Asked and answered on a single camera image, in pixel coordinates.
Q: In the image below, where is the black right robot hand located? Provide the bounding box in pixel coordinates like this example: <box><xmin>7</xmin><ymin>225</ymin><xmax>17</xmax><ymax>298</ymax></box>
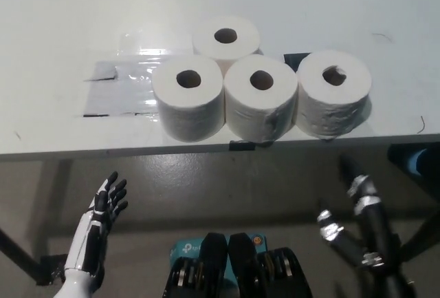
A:
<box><xmin>316</xmin><ymin>155</ymin><xmax>396</xmax><ymax>272</ymax></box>

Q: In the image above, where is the white and black left hand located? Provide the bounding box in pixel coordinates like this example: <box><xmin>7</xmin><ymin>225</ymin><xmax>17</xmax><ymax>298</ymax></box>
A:
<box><xmin>65</xmin><ymin>171</ymin><xmax>129</xmax><ymax>275</ymax></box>

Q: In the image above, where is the white toilet paper roll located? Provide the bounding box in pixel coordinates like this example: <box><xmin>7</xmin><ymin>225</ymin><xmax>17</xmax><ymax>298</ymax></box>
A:
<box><xmin>223</xmin><ymin>54</ymin><xmax>299</xmax><ymax>142</ymax></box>
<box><xmin>294</xmin><ymin>49</ymin><xmax>373</xmax><ymax>140</ymax></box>
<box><xmin>191</xmin><ymin>15</ymin><xmax>261</xmax><ymax>76</ymax></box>
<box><xmin>151</xmin><ymin>56</ymin><xmax>226</xmax><ymax>143</ymax></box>

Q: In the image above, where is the black diagonal table leg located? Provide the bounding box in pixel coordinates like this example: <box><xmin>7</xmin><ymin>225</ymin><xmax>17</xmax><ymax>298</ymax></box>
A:
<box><xmin>395</xmin><ymin>206</ymin><xmax>440</xmax><ymax>268</ymax></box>
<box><xmin>0</xmin><ymin>227</ymin><xmax>39</xmax><ymax>285</ymax></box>

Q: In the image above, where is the black leg foot plate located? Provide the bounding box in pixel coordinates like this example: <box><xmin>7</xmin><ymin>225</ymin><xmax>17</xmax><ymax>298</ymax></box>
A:
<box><xmin>35</xmin><ymin>254</ymin><xmax>67</xmax><ymax>284</ymax></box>

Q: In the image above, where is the black and blue clamp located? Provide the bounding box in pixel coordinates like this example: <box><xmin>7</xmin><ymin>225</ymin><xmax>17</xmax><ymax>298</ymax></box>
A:
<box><xmin>387</xmin><ymin>142</ymin><xmax>440</xmax><ymax>179</ymax></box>

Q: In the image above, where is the teal TP-Link box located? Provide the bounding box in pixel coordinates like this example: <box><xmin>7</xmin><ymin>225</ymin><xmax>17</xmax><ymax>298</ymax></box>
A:
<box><xmin>170</xmin><ymin>231</ymin><xmax>268</xmax><ymax>278</ymax></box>

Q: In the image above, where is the clear plastic sheet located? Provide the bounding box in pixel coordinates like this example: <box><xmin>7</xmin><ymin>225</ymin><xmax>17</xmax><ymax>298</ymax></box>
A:
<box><xmin>81</xmin><ymin>29</ymin><xmax>197</xmax><ymax>119</ymax></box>

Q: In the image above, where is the black tape strip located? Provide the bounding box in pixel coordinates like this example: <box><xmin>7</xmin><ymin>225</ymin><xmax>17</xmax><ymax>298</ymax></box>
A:
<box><xmin>228</xmin><ymin>138</ymin><xmax>276</xmax><ymax>151</ymax></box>

